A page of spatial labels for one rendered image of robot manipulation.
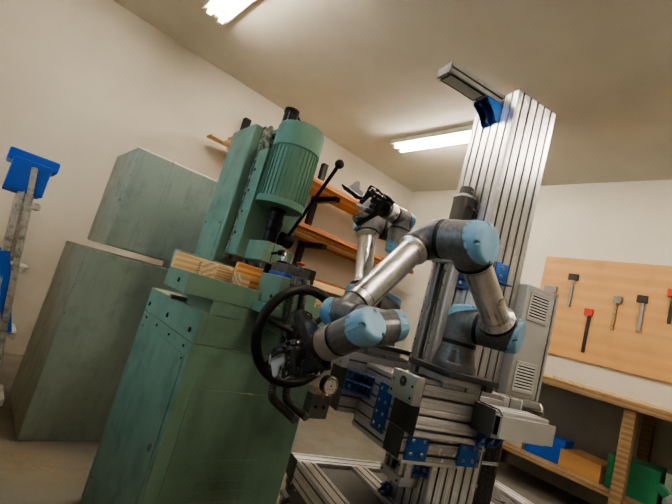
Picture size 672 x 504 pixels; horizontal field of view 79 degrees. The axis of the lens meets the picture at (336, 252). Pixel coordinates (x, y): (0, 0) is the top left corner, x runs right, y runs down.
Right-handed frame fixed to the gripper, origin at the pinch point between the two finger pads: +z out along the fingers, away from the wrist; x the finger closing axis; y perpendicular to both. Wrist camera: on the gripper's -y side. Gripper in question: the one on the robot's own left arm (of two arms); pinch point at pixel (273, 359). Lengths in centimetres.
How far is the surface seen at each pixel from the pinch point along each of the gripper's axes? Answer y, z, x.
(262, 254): -41.3, 16.9, 6.4
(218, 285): -23.7, 13.6, -10.1
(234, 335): -12.4, 20.0, -0.5
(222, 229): -58, 34, -1
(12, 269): -48, 85, -56
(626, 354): -52, 0, 336
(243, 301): -21.4, 14.9, -1.0
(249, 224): -57, 23, 5
